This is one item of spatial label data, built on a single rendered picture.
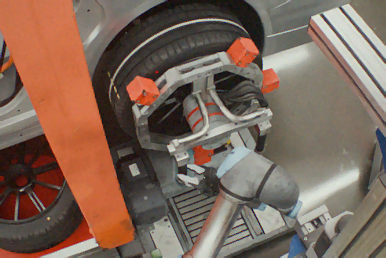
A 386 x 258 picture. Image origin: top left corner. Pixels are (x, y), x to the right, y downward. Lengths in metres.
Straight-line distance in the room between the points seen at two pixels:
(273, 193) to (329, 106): 1.86
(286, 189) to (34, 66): 0.80
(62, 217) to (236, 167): 1.11
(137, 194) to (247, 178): 1.06
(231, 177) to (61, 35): 0.69
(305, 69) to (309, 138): 0.51
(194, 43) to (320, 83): 1.58
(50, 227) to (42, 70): 1.32
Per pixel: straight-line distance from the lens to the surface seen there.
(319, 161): 3.14
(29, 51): 1.17
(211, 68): 2.00
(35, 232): 2.45
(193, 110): 2.15
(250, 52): 2.03
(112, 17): 1.93
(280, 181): 1.55
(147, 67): 2.01
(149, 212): 2.52
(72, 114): 1.40
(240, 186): 1.57
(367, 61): 0.92
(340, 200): 3.06
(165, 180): 2.76
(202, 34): 2.03
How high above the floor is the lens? 2.71
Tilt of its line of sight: 59 degrees down
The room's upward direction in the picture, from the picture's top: straight up
